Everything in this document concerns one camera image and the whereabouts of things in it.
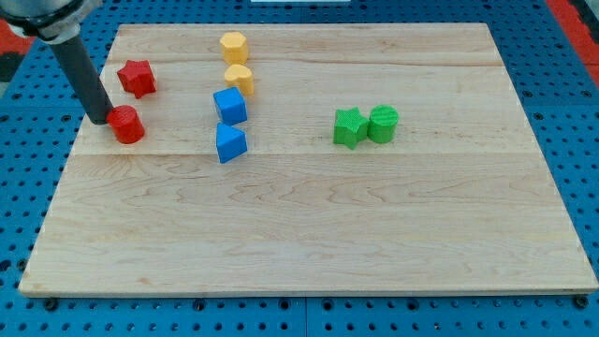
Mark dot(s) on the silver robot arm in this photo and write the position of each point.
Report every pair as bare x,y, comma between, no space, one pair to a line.
52,21

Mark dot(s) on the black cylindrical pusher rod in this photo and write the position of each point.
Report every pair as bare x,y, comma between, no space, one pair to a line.
82,75

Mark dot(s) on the yellow heart block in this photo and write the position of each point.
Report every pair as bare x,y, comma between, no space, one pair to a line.
240,76

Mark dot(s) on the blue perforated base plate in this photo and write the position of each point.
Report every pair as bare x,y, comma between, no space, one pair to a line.
551,52

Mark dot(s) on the blue cube block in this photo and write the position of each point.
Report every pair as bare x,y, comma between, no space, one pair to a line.
230,106

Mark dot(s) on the green star block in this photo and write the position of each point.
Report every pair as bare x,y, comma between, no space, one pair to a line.
350,127

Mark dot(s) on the green cylinder block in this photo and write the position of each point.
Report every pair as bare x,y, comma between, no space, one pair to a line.
383,123

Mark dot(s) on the light wooden board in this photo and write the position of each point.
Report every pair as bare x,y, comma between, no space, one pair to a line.
461,201

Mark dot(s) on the red cylinder block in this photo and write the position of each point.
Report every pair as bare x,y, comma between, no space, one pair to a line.
125,124

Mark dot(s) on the red star block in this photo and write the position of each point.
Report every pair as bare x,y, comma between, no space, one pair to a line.
137,78

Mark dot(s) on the yellow hexagon block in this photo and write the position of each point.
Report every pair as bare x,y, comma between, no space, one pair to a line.
234,48

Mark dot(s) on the blue triangle block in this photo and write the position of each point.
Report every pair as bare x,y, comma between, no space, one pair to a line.
230,142

